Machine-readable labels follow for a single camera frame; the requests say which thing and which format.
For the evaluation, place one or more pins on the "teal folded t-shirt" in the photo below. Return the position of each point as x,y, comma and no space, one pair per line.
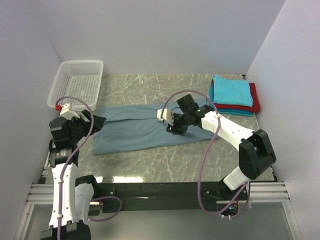
237,112

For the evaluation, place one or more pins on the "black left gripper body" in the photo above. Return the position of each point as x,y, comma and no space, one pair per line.
90,121

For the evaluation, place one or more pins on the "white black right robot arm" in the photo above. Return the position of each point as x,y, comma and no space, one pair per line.
255,151

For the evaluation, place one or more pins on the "light blue folded t-shirt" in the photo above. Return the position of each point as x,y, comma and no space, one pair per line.
232,92

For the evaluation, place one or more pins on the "white perforated plastic basket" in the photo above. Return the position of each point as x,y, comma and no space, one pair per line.
77,78

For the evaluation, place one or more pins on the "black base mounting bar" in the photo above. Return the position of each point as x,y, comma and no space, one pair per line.
145,196

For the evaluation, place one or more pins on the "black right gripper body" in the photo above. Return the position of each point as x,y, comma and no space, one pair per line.
178,126

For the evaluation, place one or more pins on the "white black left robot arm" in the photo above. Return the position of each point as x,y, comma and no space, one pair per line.
71,194

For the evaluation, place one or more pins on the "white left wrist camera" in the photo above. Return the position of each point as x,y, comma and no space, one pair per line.
66,111

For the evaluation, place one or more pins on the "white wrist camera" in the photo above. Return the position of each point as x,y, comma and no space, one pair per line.
165,115
66,111

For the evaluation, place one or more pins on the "grey-blue t-shirt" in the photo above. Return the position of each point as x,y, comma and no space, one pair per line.
136,127

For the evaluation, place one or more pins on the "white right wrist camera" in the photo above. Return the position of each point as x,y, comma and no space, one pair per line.
165,115

